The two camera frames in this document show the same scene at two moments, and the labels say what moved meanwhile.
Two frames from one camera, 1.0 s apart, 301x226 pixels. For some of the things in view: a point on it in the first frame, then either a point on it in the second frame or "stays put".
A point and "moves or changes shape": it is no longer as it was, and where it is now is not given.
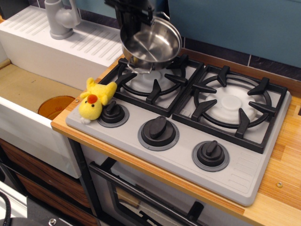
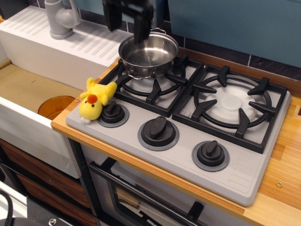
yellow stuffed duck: x=90 y=107 stays put
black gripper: x=142 y=7 to x=142 y=10
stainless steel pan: x=143 y=47 moves or changes shape
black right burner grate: x=238 y=109 stays put
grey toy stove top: x=218 y=129 stays put
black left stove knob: x=113 y=116 stays put
